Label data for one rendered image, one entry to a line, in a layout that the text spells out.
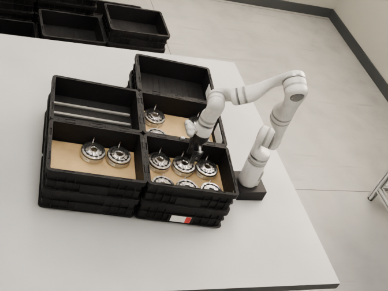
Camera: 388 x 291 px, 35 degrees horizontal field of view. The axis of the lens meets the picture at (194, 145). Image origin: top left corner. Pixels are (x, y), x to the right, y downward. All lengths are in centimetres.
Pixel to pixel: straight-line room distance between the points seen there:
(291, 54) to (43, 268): 382
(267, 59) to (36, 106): 288
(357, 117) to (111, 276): 335
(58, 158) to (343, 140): 289
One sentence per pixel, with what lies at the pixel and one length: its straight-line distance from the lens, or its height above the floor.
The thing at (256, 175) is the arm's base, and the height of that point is 84.
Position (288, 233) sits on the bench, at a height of 70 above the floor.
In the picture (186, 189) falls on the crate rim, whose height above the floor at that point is 93.
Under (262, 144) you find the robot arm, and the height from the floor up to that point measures 103.
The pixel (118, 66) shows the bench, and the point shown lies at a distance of 342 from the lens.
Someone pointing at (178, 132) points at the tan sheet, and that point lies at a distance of 291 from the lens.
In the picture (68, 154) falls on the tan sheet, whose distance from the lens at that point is 263.
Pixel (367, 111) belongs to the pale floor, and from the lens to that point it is 550.
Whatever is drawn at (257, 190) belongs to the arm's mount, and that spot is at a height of 76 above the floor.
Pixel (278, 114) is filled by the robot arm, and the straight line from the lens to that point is 252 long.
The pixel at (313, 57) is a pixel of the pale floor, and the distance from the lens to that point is 584.
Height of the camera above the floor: 264
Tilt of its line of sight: 39 degrees down
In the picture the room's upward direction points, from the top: 24 degrees clockwise
